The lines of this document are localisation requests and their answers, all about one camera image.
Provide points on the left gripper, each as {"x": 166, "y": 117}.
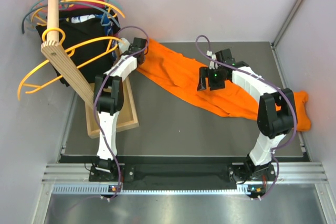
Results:
{"x": 129, "y": 46}

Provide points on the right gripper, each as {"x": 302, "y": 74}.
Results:
{"x": 206, "y": 72}

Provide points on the orange trousers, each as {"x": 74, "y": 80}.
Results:
{"x": 180, "y": 76}

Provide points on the yellow hanger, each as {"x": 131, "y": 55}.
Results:
{"x": 81, "y": 54}
{"x": 109, "y": 7}

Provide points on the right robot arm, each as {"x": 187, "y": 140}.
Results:
{"x": 276, "y": 114}

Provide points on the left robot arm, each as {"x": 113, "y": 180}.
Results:
{"x": 108, "y": 102}

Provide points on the teal hanger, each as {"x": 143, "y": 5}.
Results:
{"x": 37, "y": 7}

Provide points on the blue hanging garment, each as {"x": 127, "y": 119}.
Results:
{"x": 110, "y": 29}

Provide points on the black hanging garment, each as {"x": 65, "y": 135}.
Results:
{"x": 85, "y": 24}

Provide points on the pink hanging garment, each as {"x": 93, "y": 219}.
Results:
{"x": 80, "y": 4}

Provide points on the wooden rack base tray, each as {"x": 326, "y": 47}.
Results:
{"x": 127, "y": 118}

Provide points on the wooden rack pole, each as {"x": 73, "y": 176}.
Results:
{"x": 53, "y": 50}

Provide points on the corner aluminium profile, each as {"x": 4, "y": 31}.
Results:
{"x": 291, "y": 15}

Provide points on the aluminium frame rail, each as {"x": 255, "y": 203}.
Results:
{"x": 300, "y": 192}

